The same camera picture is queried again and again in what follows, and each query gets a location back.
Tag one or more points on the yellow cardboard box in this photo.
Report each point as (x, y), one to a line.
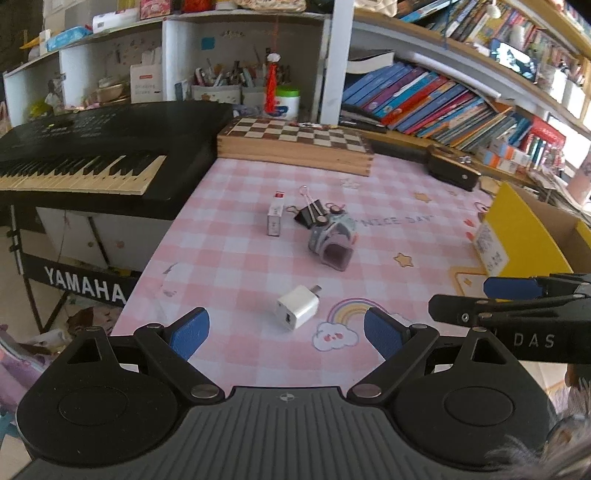
(521, 236)

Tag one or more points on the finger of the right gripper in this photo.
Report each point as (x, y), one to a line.
(554, 285)
(570, 311)

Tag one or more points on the red tassel ornament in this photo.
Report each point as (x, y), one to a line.
(272, 61)

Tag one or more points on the black brown device case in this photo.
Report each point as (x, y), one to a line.
(449, 167)

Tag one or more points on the wooden chess board box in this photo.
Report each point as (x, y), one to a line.
(296, 144)

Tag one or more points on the orange white medicine box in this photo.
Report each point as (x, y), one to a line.
(508, 152)

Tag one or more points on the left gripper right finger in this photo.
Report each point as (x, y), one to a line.
(405, 350)

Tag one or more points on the white charger cube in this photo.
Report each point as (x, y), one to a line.
(298, 306)

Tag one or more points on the small white red box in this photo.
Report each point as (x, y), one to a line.
(274, 215)

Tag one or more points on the black binder clip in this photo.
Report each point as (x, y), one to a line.
(313, 213)

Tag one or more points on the pink cup holder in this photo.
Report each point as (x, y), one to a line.
(579, 186)

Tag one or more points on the white green lidded jar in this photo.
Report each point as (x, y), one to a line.
(287, 102)

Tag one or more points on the black Yamaha keyboard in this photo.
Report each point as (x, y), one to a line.
(141, 160)

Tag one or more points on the phone on shelf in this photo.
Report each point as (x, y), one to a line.
(514, 59)

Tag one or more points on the white bookshelf unit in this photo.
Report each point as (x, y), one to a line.
(315, 46)

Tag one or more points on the pink checkered tablecloth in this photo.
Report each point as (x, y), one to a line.
(287, 260)

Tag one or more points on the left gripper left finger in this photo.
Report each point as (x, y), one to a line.
(167, 350)

